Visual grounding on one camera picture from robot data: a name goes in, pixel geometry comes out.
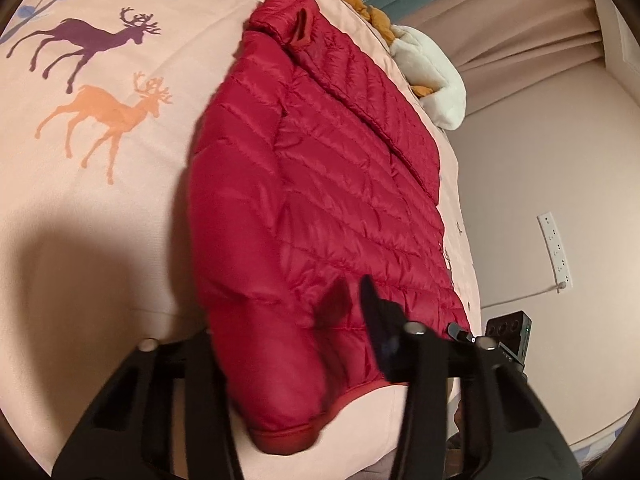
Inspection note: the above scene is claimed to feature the black camera box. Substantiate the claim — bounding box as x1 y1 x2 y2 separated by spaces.
485 311 532 372

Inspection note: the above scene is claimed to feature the pink deer print duvet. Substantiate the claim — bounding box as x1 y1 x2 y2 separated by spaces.
0 0 484 476

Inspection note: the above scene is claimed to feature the white goose plush toy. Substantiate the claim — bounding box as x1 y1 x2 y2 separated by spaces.
343 0 466 131

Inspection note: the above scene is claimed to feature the white power strip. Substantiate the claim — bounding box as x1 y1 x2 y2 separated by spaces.
537 212 573 292

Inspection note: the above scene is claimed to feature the red puffer jacket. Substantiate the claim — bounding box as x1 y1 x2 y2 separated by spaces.
188 0 466 455

